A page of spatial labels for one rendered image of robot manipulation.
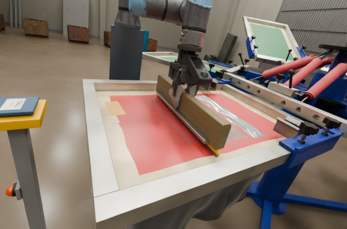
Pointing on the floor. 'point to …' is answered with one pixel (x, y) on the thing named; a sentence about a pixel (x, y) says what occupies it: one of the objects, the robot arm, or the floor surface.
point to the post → (26, 161)
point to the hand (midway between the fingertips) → (182, 106)
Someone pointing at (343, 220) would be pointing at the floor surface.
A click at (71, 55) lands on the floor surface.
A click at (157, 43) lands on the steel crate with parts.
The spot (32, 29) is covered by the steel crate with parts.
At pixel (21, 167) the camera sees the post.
